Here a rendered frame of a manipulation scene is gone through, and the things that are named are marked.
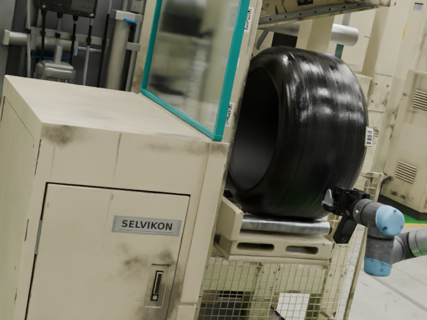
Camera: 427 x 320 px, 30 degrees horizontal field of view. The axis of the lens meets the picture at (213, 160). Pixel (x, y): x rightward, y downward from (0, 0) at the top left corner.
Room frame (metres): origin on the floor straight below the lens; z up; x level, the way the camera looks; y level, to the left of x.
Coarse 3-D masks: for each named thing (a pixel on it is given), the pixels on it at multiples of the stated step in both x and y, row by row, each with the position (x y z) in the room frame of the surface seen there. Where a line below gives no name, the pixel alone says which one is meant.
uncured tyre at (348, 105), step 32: (256, 64) 2.58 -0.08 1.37; (288, 64) 2.44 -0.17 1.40; (320, 64) 2.47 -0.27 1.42; (256, 96) 2.81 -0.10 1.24; (288, 96) 2.36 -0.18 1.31; (320, 96) 2.36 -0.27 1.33; (352, 96) 2.42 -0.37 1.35; (256, 128) 2.83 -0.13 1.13; (288, 128) 2.32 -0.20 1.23; (320, 128) 2.32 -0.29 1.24; (352, 128) 2.37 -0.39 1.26; (256, 160) 2.79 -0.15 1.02; (288, 160) 2.31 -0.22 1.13; (320, 160) 2.32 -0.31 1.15; (352, 160) 2.36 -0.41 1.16; (256, 192) 2.41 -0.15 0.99; (288, 192) 2.33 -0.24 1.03; (320, 192) 2.36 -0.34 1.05
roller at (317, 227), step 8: (248, 216) 2.39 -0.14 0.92; (256, 216) 2.41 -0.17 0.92; (248, 224) 2.37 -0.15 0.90; (256, 224) 2.39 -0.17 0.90; (264, 224) 2.40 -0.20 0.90; (272, 224) 2.41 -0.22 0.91; (280, 224) 2.42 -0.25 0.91; (288, 224) 2.43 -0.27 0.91; (296, 224) 2.45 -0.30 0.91; (304, 224) 2.46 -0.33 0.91; (312, 224) 2.47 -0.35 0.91; (320, 224) 2.49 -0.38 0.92; (328, 224) 2.50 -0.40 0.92; (296, 232) 2.46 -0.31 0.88; (304, 232) 2.47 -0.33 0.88; (312, 232) 2.47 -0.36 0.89; (320, 232) 2.48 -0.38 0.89; (328, 232) 2.50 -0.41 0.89
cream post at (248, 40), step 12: (252, 0) 2.40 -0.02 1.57; (252, 24) 2.41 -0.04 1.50; (252, 36) 2.41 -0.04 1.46; (240, 48) 2.40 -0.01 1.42; (252, 48) 2.42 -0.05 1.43; (240, 60) 2.40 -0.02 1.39; (240, 72) 2.41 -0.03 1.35; (240, 84) 2.41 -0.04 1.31; (240, 96) 2.41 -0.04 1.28; (240, 108) 2.42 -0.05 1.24; (228, 132) 2.41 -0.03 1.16; (228, 156) 2.41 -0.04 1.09; (216, 216) 2.41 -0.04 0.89; (204, 276) 2.41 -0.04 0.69
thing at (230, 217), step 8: (224, 200) 2.42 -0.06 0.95; (224, 208) 2.39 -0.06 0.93; (232, 208) 2.34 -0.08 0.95; (224, 216) 2.38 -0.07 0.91; (232, 216) 2.33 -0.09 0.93; (240, 216) 2.32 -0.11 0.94; (224, 224) 2.37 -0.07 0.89; (232, 224) 2.32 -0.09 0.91; (240, 224) 2.32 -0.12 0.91; (224, 232) 2.36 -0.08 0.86; (232, 232) 2.31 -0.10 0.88; (232, 240) 2.32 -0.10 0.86
